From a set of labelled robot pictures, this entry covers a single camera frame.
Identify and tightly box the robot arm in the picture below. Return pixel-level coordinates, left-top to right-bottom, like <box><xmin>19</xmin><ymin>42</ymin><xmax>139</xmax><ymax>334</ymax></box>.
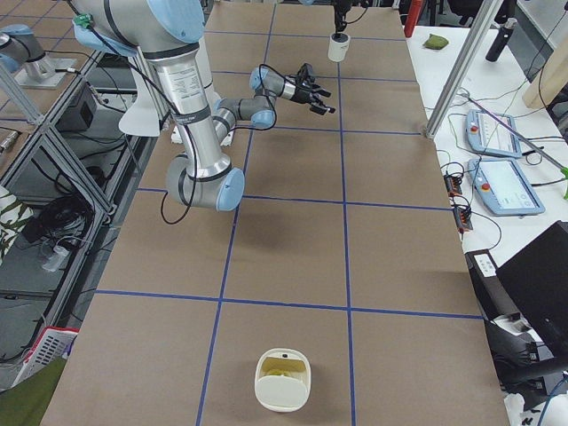
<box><xmin>70</xmin><ymin>1</ymin><xmax>335</xmax><ymax>211</ymax></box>

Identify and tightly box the blue teach pendant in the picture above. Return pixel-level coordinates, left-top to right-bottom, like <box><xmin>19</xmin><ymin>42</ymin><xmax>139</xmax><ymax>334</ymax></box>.
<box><xmin>465</xmin><ymin>109</ymin><xmax>522</xmax><ymax>158</ymax></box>
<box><xmin>467</xmin><ymin>158</ymin><xmax>546</xmax><ymax>217</ymax></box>

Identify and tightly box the black Huawei monitor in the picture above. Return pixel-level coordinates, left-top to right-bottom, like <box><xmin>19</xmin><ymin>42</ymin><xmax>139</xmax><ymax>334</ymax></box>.
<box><xmin>497</xmin><ymin>221</ymin><xmax>567</xmax><ymax>356</ymax></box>

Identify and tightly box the small robot arm on rack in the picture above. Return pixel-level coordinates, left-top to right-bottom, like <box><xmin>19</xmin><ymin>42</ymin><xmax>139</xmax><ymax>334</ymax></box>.
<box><xmin>1</xmin><ymin>24</ymin><xmax>76</xmax><ymax>89</ymax></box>

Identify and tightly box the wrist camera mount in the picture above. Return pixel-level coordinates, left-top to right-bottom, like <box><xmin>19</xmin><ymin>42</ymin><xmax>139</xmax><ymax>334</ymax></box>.
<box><xmin>295</xmin><ymin>63</ymin><xmax>316</xmax><ymax>88</ymax></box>

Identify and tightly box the white mug with handle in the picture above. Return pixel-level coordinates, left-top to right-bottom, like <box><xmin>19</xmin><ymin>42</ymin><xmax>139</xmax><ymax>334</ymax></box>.
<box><xmin>327</xmin><ymin>33</ymin><xmax>351</xmax><ymax>63</ymax></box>

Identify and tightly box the black water bottle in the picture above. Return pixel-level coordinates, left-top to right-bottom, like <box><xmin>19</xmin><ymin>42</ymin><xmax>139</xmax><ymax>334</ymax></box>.
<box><xmin>485</xmin><ymin>18</ymin><xmax>517</xmax><ymax>62</ymax></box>

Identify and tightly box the far blue teach pendant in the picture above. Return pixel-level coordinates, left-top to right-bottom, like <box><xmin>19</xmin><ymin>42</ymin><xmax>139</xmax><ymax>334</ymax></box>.
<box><xmin>465</xmin><ymin>109</ymin><xmax>522</xmax><ymax>158</ymax></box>

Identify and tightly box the white plastic basket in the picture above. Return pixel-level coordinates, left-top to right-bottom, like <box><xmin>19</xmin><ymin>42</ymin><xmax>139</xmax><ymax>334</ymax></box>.
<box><xmin>1</xmin><ymin>326</ymin><xmax>79</xmax><ymax>391</ymax></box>

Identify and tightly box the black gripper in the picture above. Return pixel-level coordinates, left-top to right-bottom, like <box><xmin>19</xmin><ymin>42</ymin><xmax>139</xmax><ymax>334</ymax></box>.
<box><xmin>290</xmin><ymin>73</ymin><xmax>335</xmax><ymax>114</ymax></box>
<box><xmin>333</xmin><ymin>0</ymin><xmax>351</xmax><ymax>36</ymax></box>

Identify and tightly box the lemon slice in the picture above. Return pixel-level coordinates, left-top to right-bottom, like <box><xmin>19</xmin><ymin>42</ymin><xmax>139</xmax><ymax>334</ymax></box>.
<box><xmin>264</xmin><ymin>367</ymin><xmax>296</xmax><ymax>378</ymax></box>

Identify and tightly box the beige container bowl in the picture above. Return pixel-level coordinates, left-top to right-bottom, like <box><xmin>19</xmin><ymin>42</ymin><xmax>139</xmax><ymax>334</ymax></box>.
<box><xmin>254</xmin><ymin>348</ymin><xmax>312</xmax><ymax>413</ymax></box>

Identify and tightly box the green cloth pouch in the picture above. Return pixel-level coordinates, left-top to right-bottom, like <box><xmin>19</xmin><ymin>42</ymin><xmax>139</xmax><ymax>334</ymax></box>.
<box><xmin>422</xmin><ymin>34</ymin><xmax>449</xmax><ymax>51</ymax></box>

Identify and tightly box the black box with label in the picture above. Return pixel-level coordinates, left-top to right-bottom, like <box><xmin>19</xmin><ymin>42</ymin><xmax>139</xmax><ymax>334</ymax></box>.
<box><xmin>465</xmin><ymin>249</ymin><xmax>518</xmax><ymax>321</ymax></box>

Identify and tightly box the aluminium frame rack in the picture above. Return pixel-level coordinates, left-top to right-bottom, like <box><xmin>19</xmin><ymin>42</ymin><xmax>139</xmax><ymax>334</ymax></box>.
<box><xmin>1</xmin><ymin>44</ymin><xmax>155</xmax><ymax>380</ymax></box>

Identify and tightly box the blue network cable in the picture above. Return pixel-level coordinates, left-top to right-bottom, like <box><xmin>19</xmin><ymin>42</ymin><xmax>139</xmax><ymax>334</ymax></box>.
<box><xmin>537</xmin><ymin>381</ymin><xmax>568</xmax><ymax>426</ymax></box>

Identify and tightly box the near blue teach pendant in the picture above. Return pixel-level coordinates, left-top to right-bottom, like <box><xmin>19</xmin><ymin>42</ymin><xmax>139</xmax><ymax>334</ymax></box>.
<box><xmin>467</xmin><ymin>158</ymin><xmax>546</xmax><ymax>217</ymax></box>

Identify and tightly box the aluminium frame post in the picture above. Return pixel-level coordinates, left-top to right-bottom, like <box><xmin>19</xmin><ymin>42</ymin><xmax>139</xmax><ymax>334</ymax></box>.
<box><xmin>424</xmin><ymin>0</ymin><xmax>503</xmax><ymax>139</ymax></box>

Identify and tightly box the red cylinder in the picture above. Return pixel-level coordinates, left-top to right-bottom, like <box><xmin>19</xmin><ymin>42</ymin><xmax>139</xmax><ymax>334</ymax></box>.
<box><xmin>404</xmin><ymin>0</ymin><xmax>423</xmax><ymax>38</ymax></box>

